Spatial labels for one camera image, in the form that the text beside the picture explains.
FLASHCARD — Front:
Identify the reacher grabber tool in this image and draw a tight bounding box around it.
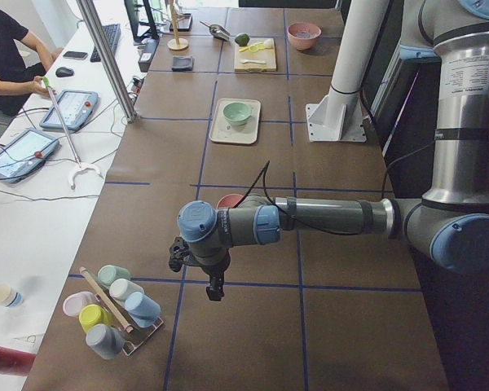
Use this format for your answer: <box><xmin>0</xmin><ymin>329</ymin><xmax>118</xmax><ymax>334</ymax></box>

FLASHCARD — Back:
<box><xmin>42</xmin><ymin>77</ymin><xmax>102</xmax><ymax>190</ymax></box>

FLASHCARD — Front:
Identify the grey folded cloth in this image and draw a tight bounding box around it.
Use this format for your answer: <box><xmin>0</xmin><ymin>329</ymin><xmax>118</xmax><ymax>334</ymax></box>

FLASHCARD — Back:
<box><xmin>171</xmin><ymin>56</ymin><xmax>194</xmax><ymax>72</ymax></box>

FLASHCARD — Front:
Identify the teach pendant tablet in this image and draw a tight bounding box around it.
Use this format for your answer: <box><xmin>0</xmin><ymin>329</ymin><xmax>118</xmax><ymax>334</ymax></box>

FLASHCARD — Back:
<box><xmin>40</xmin><ymin>90</ymin><xmax>99</xmax><ymax>133</ymax></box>
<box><xmin>0</xmin><ymin>128</ymin><xmax>59</xmax><ymax>183</ymax></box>

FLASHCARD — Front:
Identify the yellow plastic knife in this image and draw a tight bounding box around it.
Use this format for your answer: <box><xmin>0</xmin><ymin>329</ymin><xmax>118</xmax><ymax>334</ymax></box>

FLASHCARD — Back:
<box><xmin>239</xmin><ymin>42</ymin><xmax>274</xmax><ymax>53</ymax></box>

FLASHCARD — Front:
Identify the paper cup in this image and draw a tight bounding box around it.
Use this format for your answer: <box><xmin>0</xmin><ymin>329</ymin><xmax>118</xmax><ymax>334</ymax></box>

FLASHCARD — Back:
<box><xmin>0</xmin><ymin>283</ymin><xmax>23</xmax><ymax>308</ymax></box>

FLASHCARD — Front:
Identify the green bowl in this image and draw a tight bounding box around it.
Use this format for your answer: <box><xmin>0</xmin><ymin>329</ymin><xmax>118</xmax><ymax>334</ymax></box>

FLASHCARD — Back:
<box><xmin>222</xmin><ymin>102</ymin><xmax>252</xmax><ymax>126</ymax></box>

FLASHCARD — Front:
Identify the aluminium frame post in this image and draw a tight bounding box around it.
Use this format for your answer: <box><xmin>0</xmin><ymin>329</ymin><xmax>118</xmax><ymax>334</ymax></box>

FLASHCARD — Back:
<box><xmin>77</xmin><ymin>0</ymin><xmax>137</xmax><ymax>123</ymax></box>

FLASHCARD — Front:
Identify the black computer mouse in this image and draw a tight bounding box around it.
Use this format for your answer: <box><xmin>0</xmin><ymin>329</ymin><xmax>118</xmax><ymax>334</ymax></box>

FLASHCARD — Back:
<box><xmin>55</xmin><ymin>67</ymin><xmax>74</xmax><ymax>77</ymax></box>

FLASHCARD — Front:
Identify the black box device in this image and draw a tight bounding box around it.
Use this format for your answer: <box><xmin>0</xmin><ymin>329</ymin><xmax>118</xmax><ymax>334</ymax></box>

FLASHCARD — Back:
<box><xmin>138</xmin><ymin>39</ymin><xmax>159</xmax><ymax>72</ymax></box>

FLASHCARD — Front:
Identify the cream rabbit tray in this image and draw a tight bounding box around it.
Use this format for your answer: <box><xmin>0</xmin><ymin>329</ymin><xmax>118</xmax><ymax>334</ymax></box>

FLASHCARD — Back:
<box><xmin>209</xmin><ymin>98</ymin><xmax>261</xmax><ymax>145</ymax></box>

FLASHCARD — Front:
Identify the yellow cup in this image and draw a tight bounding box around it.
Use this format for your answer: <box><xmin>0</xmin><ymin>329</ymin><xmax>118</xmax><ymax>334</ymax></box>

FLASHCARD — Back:
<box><xmin>78</xmin><ymin>304</ymin><xmax>113</xmax><ymax>333</ymax></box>

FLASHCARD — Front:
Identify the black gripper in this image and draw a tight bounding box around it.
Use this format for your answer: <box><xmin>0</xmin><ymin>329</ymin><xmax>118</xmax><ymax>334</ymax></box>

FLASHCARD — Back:
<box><xmin>169</xmin><ymin>237</ymin><xmax>230</xmax><ymax>301</ymax></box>

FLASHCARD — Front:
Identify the pale green cup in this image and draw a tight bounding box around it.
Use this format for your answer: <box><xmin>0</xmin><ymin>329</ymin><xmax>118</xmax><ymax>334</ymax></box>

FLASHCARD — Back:
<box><xmin>97</xmin><ymin>265</ymin><xmax>131</xmax><ymax>288</ymax></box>

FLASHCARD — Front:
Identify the grey cup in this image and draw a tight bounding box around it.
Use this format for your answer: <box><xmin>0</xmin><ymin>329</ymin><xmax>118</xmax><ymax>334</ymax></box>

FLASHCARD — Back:
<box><xmin>86</xmin><ymin>323</ymin><xmax>125</xmax><ymax>360</ymax></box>

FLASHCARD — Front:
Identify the pink bowl with ice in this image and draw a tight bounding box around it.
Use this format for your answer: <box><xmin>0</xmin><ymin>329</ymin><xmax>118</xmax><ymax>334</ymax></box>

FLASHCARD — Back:
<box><xmin>287</xmin><ymin>23</ymin><xmax>322</xmax><ymax>51</ymax></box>

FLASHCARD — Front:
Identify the metal scoop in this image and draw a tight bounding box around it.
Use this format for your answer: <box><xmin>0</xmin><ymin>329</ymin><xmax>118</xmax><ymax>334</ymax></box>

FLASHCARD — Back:
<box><xmin>200</xmin><ymin>20</ymin><xmax>231</xmax><ymax>42</ymax></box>

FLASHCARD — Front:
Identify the wooden rack rod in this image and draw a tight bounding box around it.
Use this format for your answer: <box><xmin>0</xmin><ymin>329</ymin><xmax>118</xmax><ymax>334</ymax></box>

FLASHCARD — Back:
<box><xmin>79</xmin><ymin>267</ymin><xmax>135</xmax><ymax>334</ymax></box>

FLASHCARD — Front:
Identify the wooden cutting board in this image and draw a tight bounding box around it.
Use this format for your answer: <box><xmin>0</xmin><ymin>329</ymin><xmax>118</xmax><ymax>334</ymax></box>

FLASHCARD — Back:
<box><xmin>234</xmin><ymin>37</ymin><xmax>277</xmax><ymax>72</ymax></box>

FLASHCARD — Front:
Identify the pink cup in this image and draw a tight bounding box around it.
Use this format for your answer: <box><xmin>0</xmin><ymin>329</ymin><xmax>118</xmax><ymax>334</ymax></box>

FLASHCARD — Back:
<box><xmin>62</xmin><ymin>291</ymin><xmax>98</xmax><ymax>318</ymax></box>

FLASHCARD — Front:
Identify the black keyboard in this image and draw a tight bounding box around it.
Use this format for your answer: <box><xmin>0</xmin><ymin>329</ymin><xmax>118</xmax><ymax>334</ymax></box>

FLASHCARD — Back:
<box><xmin>90</xmin><ymin>24</ymin><xmax>121</xmax><ymax>63</ymax></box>

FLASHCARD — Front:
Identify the black smartphone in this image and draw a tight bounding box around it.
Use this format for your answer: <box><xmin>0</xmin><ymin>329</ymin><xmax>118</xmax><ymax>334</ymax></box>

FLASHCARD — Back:
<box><xmin>63</xmin><ymin>51</ymin><xmax>88</xmax><ymax>60</ymax></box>

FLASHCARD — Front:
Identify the seated person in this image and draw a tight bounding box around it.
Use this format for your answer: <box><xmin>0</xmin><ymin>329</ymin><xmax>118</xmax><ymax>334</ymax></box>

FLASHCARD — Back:
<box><xmin>0</xmin><ymin>9</ymin><xmax>63</xmax><ymax>116</ymax></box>

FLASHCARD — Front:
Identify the green avocado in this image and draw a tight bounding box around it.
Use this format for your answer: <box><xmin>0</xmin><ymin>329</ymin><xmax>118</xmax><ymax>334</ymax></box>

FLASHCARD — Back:
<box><xmin>234</xmin><ymin>33</ymin><xmax>250</xmax><ymax>47</ymax></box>

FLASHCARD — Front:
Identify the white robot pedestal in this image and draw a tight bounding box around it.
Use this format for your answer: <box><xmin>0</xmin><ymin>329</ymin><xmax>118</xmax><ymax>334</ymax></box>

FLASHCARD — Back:
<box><xmin>306</xmin><ymin>0</ymin><xmax>388</xmax><ymax>143</ymax></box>

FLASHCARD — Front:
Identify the wooden mug tree stand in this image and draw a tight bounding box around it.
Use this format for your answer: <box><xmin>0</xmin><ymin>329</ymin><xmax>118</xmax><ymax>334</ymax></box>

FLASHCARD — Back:
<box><xmin>167</xmin><ymin>1</ymin><xmax>189</xmax><ymax>51</ymax></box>

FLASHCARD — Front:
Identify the light blue cup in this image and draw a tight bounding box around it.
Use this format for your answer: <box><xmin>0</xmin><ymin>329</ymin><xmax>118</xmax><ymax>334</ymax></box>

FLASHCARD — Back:
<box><xmin>124</xmin><ymin>292</ymin><xmax>161</xmax><ymax>327</ymax></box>

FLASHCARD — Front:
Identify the white spoon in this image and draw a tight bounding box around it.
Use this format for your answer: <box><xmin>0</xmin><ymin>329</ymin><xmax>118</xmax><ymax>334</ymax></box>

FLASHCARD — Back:
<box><xmin>240</xmin><ymin>59</ymin><xmax>267</xmax><ymax>65</ymax></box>

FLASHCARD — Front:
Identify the white cup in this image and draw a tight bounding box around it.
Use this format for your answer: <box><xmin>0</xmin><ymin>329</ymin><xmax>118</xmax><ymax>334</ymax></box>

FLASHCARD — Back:
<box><xmin>109</xmin><ymin>278</ymin><xmax>144</xmax><ymax>304</ymax></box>

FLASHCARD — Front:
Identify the red bottle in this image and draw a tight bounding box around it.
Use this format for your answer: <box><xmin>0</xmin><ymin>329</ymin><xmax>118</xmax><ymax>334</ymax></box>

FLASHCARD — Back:
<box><xmin>0</xmin><ymin>346</ymin><xmax>37</xmax><ymax>376</ymax></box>

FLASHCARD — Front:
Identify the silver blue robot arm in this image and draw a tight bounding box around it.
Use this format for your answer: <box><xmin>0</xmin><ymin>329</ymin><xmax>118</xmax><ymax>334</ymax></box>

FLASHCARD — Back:
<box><xmin>169</xmin><ymin>1</ymin><xmax>489</xmax><ymax>301</ymax></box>

